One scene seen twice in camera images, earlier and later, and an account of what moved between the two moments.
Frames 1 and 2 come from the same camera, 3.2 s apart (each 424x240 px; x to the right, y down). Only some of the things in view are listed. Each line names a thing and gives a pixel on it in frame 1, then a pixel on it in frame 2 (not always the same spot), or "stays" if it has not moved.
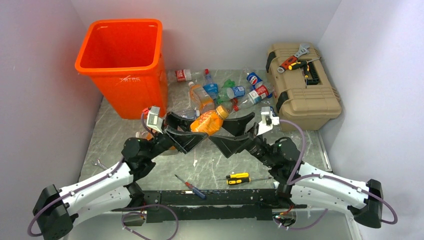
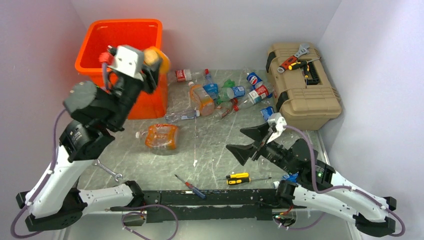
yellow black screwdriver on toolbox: x=298 y=64 stays
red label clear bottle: x=181 y=75 stays
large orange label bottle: x=204 y=102 stays
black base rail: x=183 y=205 stays
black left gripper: x=184 y=141 to x=140 y=80
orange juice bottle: x=210 y=122 to x=154 y=56
